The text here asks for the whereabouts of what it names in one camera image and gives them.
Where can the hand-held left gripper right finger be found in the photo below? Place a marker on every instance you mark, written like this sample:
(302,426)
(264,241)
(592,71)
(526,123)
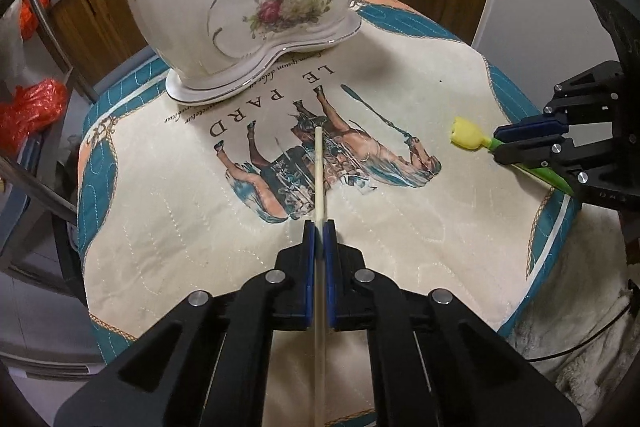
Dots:
(331,277)

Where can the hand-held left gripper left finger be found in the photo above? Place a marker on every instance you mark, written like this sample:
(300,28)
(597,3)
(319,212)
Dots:
(310,277)

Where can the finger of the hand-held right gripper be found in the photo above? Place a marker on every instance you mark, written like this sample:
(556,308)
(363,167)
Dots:
(530,128)
(590,167)

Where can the wooden chopstick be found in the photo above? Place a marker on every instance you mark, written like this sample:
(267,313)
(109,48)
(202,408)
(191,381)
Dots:
(320,177)

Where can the floral ceramic utensil holder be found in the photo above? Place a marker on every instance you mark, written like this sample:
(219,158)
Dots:
(200,7)

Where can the printed quilted table mat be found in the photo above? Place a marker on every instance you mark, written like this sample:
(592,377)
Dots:
(175,217)

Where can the large red plastic bag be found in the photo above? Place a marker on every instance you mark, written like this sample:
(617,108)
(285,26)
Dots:
(30,112)

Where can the wooden cabinet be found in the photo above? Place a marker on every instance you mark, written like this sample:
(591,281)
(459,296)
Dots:
(95,22)

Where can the small red plastic bag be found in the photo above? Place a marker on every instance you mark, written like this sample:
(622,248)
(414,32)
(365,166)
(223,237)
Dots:
(32,14)

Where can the metal rack frame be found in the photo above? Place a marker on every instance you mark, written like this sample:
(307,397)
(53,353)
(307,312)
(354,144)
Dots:
(40,197)

